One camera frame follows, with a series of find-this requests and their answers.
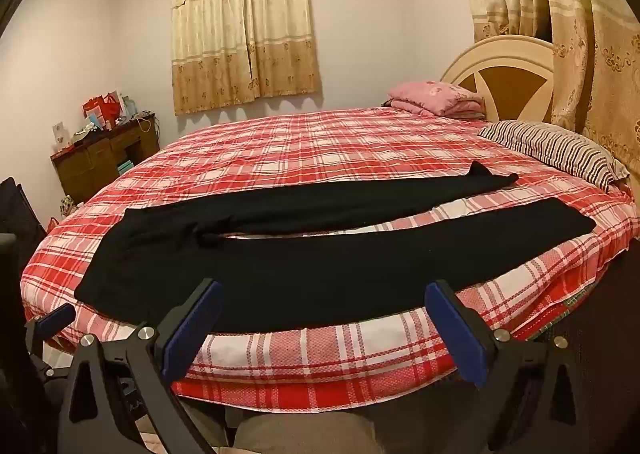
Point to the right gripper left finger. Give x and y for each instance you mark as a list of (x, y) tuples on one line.
[(95, 416)]

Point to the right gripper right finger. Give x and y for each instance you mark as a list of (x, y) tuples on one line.
[(528, 394)]

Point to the black pants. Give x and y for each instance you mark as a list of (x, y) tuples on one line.
[(316, 255)]

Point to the black folding chair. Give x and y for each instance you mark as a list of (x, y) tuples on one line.
[(18, 218)]

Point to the dark wooden desk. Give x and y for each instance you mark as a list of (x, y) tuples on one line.
[(96, 161)]

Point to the teal box under desk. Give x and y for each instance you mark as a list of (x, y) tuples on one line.
[(125, 166)]

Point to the white greeting card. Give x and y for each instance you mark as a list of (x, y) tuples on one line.
[(61, 136)]

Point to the red gift bags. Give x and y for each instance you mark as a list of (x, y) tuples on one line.
[(104, 110)]

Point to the striped pillow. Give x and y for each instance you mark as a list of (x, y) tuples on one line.
[(560, 149)]

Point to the pink folded blanket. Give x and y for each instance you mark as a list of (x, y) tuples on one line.
[(439, 99)]

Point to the cream round headboard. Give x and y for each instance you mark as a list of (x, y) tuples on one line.
[(513, 74)]

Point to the beige window curtain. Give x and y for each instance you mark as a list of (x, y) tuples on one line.
[(231, 52)]

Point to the beige floral side curtain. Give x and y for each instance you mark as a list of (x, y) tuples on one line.
[(595, 45)]

